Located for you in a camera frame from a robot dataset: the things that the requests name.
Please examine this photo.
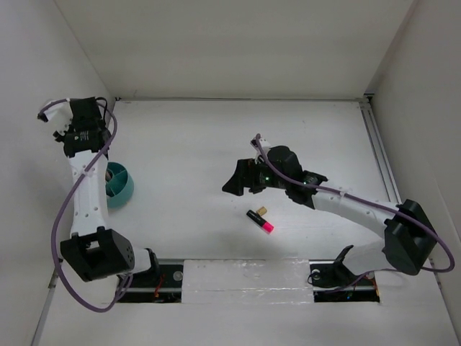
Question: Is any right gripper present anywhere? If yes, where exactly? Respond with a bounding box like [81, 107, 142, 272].
[222, 157, 289, 196]

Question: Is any black highlighter pink cap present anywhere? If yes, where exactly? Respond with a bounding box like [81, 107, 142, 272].
[246, 210, 274, 234]

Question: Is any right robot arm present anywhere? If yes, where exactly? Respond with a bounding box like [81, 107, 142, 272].
[222, 146, 438, 284]

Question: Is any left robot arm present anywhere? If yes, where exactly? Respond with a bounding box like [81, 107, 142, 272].
[54, 97, 161, 287]

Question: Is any teal round organizer container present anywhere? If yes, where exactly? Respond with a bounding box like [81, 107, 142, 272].
[105, 161, 135, 209]

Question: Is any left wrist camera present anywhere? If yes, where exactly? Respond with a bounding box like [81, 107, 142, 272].
[37, 98, 73, 133]

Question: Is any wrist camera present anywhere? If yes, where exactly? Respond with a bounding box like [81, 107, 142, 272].
[37, 98, 73, 133]
[250, 133, 272, 161]

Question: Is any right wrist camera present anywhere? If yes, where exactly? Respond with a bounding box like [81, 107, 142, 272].
[250, 133, 272, 161]

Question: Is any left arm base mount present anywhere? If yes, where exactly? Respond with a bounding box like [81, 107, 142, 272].
[117, 249, 184, 303]

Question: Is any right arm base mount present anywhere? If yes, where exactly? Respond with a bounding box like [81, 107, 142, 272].
[307, 245, 380, 303]

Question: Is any aluminium rail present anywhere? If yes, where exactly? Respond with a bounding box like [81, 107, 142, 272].
[359, 94, 402, 204]

